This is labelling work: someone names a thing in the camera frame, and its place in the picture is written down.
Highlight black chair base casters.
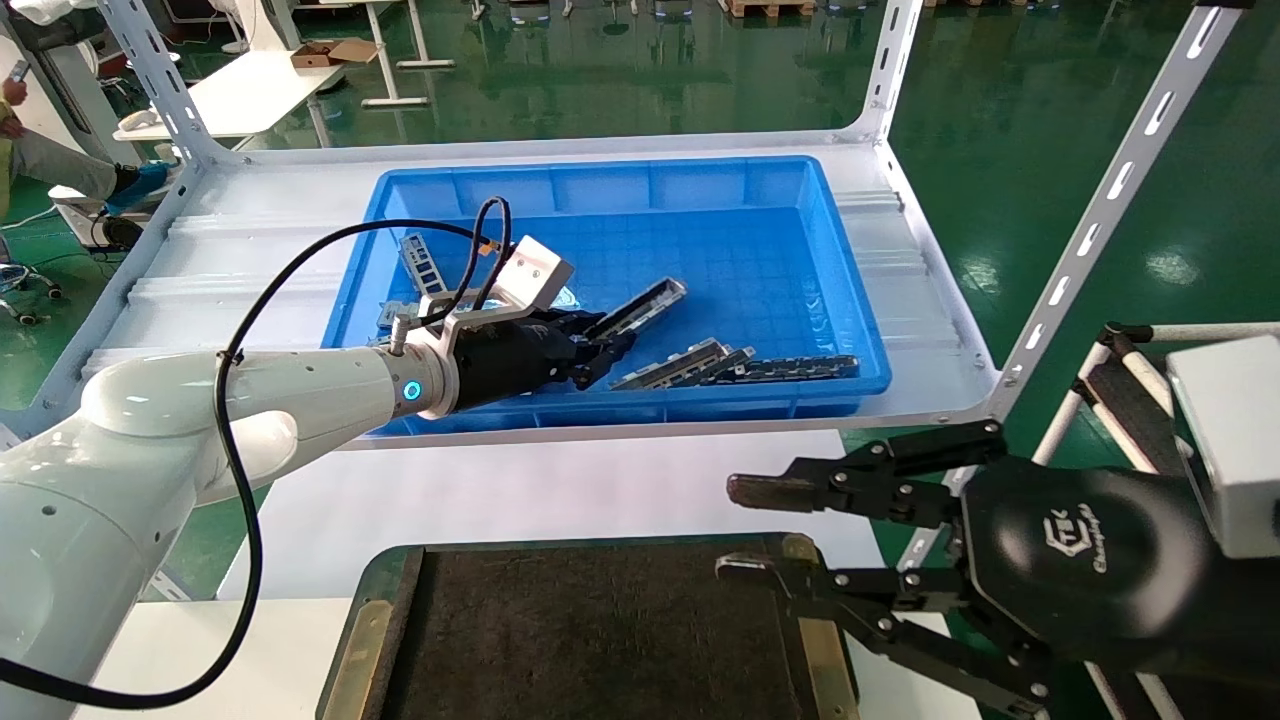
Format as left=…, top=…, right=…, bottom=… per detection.
left=0, top=258, right=63, bottom=327

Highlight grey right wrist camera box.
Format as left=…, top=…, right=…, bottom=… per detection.
left=1165, top=335, right=1280, bottom=559

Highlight white desk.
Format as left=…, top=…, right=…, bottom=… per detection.
left=113, top=50, right=347, bottom=143

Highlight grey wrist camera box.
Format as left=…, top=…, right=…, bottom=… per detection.
left=418, top=235, right=577, bottom=351
left=1165, top=335, right=1280, bottom=559

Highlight dark slotted metal bracket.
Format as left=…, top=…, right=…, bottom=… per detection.
left=400, top=233, right=454, bottom=304

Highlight white base platform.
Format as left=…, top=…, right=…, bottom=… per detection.
left=48, top=185, right=131, bottom=247

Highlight silver metal channel part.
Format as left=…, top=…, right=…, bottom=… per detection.
left=609, top=339, right=732, bottom=391
left=588, top=277, right=689, bottom=341

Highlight seated person grey trousers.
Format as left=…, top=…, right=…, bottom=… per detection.
left=0, top=100, right=126, bottom=203

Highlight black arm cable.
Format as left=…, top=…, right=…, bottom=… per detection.
left=0, top=196, right=514, bottom=712

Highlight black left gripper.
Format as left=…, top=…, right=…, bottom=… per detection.
left=450, top=309, right=639, bottom=412

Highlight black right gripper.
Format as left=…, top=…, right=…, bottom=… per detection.
left=716, top=420, right=1280, bottom=717

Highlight black foam-lined container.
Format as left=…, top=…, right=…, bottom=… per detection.
left=318, top=532, right=861, bottom=720

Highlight white pedestal column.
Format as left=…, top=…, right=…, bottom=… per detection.
left=222, top=0, right=301, bottom=54

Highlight white desk leg frame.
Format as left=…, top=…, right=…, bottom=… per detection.
left=320, top=0, right=457, bottom=109

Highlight white background machine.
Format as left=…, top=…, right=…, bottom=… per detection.
left=0, top=0, right=121, bottom=166

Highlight white metal shelf rack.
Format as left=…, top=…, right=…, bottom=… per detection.
left=0, top=0, right=1256, bottom=601

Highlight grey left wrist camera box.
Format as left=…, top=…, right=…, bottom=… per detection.
left=418, top=235, right=577, bottom=351

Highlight white tube stand black pads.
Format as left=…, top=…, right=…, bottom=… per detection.
left=1030, top=322, right=1280, bottom=720

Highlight blue plastic bin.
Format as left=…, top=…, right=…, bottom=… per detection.
left=320, top=155, right=894, bottom=439

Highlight long dark metal part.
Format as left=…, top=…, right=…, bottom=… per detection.
left=722, top=354, right=860, bottom=386

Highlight open cardboard box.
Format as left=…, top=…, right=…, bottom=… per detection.
left=291, top=38, right=380, bottom=70

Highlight blue shoe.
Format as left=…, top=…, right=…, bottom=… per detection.
left=105, top=162, right=173, bottom=217

